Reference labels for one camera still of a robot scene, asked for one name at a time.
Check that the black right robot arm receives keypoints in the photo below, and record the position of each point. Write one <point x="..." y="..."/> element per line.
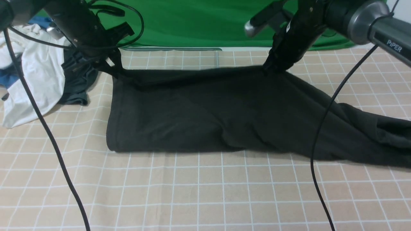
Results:
<point x="360" y="21"/>

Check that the white crumpled garment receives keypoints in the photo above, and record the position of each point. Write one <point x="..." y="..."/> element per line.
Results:
<point x="41" y="66"/>

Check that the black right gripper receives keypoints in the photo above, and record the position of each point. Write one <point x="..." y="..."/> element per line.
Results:
<point x="295" y="39"/>

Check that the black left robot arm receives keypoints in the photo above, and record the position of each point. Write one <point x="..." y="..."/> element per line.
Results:
<point x="18" y="12"/>

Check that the dark gray crumpled garment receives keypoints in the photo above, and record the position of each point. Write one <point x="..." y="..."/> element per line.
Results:
<point x="77" y="79"/>

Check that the beige checkered tablecloth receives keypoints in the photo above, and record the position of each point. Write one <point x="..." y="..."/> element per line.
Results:
<point x="243" y="191"/>

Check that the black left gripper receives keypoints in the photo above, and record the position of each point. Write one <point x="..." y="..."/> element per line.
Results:
<point x="92" y="42"/>

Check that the blue crumpled garment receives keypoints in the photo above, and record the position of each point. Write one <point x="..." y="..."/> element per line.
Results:
<point x="8" y="75"/>

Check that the green backdrop cloth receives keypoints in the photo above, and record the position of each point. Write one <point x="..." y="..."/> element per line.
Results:
<point x="188" y="23"/>

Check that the dark gray long-sleeved shirt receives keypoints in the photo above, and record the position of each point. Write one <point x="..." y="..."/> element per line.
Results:
<point x="244" y="108"/>

